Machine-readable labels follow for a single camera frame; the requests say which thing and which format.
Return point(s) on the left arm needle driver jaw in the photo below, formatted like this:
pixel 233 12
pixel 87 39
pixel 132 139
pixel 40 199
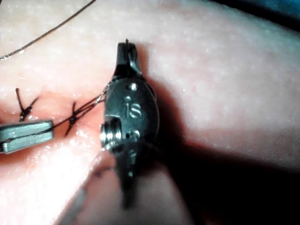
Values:
pixel 28 143
pixel 25 130

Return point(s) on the right arm needle driver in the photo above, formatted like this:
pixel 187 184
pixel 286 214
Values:
pixel 138 110

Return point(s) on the right arm needle driver jaw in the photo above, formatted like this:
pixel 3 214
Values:
pixel 122 58
pixel 134 63

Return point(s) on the black thread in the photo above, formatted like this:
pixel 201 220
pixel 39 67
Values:
pixel 89 106

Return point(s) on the dark right arm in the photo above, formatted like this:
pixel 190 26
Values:
pixel 100 201

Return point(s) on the black stitching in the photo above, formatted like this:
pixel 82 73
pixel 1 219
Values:
pixel 72 119

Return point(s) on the tissue pad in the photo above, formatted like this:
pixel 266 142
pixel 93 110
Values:
pixel 211 77

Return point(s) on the blue-green cloth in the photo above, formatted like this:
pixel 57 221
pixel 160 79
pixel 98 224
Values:
pixel 274 5

